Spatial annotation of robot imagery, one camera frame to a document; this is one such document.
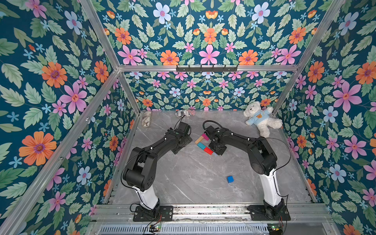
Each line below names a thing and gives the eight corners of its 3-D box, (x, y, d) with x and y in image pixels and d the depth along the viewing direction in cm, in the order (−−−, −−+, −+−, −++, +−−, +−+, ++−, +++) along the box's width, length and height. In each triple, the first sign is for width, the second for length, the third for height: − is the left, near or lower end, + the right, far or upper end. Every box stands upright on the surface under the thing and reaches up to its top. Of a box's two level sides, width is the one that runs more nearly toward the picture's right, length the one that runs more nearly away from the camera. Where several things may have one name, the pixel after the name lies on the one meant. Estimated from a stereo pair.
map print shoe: (142, 128, 111) (141, 125, 108) (144, 114, 121) (143, 111, 118) (150, 127, 112) (149, 124, 109) (151, 113, 121) (150, 110, 119)
